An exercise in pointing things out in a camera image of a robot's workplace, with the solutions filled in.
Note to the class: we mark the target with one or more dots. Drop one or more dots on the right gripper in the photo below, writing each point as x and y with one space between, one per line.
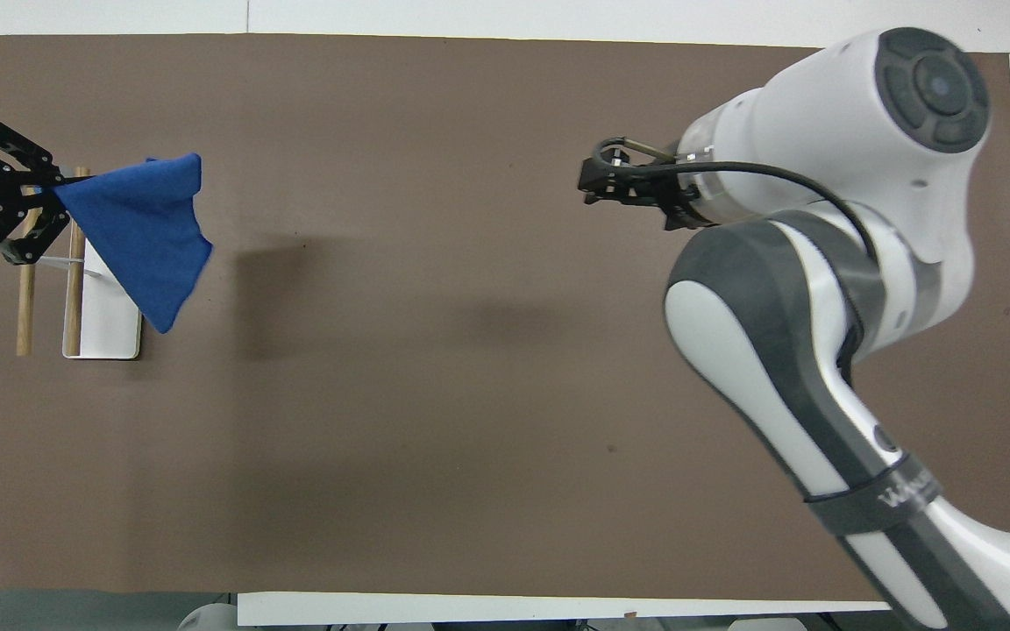
676 209

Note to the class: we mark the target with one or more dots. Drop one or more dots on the blue towel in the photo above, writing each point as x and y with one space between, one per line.
141 237

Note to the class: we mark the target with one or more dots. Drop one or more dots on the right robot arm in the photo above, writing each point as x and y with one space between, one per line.
785 350

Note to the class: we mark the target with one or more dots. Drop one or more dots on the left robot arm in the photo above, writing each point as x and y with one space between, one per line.
207 618

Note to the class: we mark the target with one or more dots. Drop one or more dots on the wooden towel rack white base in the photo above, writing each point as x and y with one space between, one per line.
106 320

